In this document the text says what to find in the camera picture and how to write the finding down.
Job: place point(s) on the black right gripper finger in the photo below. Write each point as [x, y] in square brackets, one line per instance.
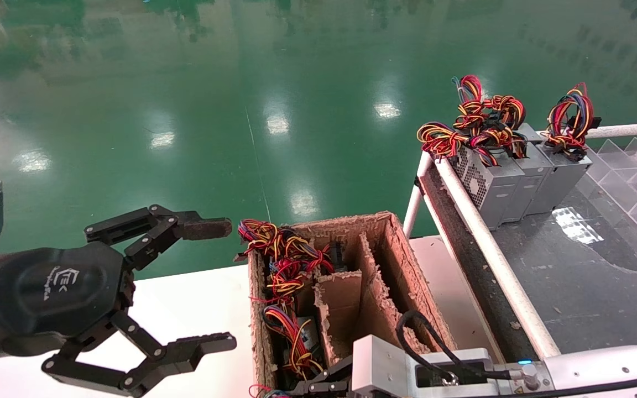
[332, 376]

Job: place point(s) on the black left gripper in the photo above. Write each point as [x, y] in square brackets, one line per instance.
[47, 287]

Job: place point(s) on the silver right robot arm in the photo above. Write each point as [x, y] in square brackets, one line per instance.
[600, 365]

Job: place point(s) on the brown cardboard divider insert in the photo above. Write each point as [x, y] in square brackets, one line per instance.
[340, 298]

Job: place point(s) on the worn brown cardboard box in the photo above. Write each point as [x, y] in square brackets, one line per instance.
[407, 265]

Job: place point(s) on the grey power supply perforated side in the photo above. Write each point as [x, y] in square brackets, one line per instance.
[490, 188]

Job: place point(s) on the clear acrylic divider tray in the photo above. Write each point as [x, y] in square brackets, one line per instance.
[628, 182]

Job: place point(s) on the white pipe with black end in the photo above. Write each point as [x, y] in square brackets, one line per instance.
[622, 130]

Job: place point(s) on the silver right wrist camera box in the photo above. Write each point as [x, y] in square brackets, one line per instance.
[379, 365]

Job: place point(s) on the short white frame leg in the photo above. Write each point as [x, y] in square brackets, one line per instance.
[413, 210]

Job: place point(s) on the long white frame pipe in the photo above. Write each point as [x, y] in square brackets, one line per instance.
[495, 260]

